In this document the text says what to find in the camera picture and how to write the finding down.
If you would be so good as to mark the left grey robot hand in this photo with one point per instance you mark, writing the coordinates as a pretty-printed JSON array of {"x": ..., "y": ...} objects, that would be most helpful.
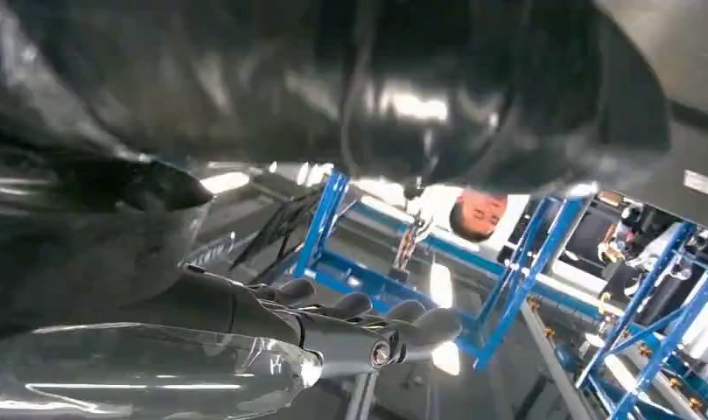
[{"x": 410, "y": 240}]

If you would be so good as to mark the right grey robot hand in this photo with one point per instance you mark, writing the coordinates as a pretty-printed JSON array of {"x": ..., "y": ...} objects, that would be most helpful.
[{"x": 156, "y": 87}]

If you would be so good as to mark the person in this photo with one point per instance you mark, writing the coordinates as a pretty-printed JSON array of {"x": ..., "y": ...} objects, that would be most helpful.
[{"x": 478, "y": 215}]

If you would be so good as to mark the blue metal shelf rack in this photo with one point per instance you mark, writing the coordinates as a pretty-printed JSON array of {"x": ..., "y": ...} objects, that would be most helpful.
[
  {"x": 324, "y": 220},
  {"x": 649, "y": 324}
]

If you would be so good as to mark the grey metal beam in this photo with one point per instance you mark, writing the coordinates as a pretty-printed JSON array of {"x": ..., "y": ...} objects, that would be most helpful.
[{"x": 553, "y": 365}]

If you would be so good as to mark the grey panel with white label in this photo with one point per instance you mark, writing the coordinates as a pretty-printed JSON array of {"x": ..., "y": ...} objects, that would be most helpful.
[{"x": 678, "y": 58}]

